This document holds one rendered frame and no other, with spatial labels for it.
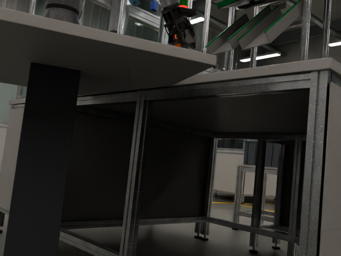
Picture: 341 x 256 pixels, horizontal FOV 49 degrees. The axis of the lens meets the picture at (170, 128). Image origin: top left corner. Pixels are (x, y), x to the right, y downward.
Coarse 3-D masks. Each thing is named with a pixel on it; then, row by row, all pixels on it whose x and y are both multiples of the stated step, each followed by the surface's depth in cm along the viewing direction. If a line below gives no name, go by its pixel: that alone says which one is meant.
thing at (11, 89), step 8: (0, 88) 591; (8, 88) 599; (16, 88) 607; (0, 96) 591; (8, 96) 599; (0, 104) 591; (8, 104) 599; (0, 112) 591; (8, 112) 599; (0, 120) 591
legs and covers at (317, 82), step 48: (96, 96) 171; (144, 96) 146; (192, 96) 128; (336, 96) 97; (96, 144) 220; (144, 144) 146; (192, 144) 280; (336, 144) 97; (96, 192) 220; (144, 192) 247; (192, 192) 280; (336, 192) 97; (288, 240) 236; (336, 240) 97
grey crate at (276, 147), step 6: (246, 144) 357; (252, 144) 353; (270, 144) 339; (276, 144) 335; (246, 150) 356; (252, 150) 352; (270, 150) 338; (276, 150) 334; (246, 156) 356; (252, 156) 351; (270, 156) 337; (276, 156) 333; (246, 162) 354; (252, 162) 350; (270, 162) 335; (276, 162) 332
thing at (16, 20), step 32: (0, 32) 92; (32, 32) 90; (64, 32) 88; (96, 32) 91; (0, 64) 128; (64, 64) 118; (96, 64) 114; (128, 64) 110; (160, 64) 106; (192, 64) 103
